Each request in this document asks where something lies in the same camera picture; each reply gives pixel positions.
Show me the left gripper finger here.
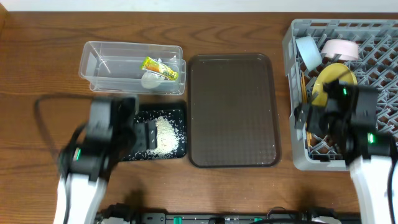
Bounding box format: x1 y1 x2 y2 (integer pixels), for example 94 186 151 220
134 123 147 152
147 120 157 149

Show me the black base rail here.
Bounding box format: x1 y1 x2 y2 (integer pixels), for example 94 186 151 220
94 210 361 224

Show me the light blue bowl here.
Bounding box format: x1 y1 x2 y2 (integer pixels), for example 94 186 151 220
296 36 322 71

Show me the wooden chopstick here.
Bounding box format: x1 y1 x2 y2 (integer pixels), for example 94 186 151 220
300 72 308 103
306 132 312 147

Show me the grey dishwasher rack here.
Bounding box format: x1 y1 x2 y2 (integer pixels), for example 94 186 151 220
282 19 397 171

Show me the left black cable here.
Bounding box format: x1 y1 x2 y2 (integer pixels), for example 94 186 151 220
33 93 94 224

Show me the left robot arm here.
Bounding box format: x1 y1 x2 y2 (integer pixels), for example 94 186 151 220
54 96 144 223

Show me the brown serving tray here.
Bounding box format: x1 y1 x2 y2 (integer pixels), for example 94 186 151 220
188 53 281 169

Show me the yellow plate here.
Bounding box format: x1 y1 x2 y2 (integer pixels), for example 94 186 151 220
312 63 358 106

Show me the pile of rice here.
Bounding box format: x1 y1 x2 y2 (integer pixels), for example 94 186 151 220
130 111 187 160

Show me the clear plastic bin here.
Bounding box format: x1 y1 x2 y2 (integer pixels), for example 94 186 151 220
79 41 187 95

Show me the green snack wrapper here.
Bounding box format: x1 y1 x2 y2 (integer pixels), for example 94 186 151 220
140 57 179 80

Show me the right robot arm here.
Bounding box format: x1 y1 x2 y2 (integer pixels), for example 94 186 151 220
294 80 397 223

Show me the pink bowl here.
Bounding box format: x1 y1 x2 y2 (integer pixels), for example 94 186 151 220
321 39 359 61

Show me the black tray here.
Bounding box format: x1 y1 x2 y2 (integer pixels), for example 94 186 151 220
119 101 188 162

